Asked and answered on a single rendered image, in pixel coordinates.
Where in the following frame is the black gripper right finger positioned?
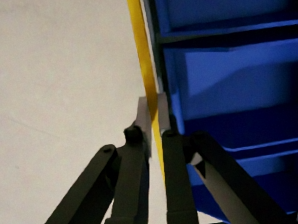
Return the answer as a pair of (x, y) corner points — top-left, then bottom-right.
(157, 93), (298, 224)

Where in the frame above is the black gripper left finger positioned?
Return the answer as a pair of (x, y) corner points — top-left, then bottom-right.
(44, 96), (152, 224)

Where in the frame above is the blue open bin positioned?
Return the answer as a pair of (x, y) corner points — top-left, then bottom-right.
(155, 0), (298, 37)
(186, 141), (298, 224)
(162, 24), (298, 152)

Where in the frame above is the yellow long bar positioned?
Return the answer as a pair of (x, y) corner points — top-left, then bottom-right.
(127, 0), (165, 187)

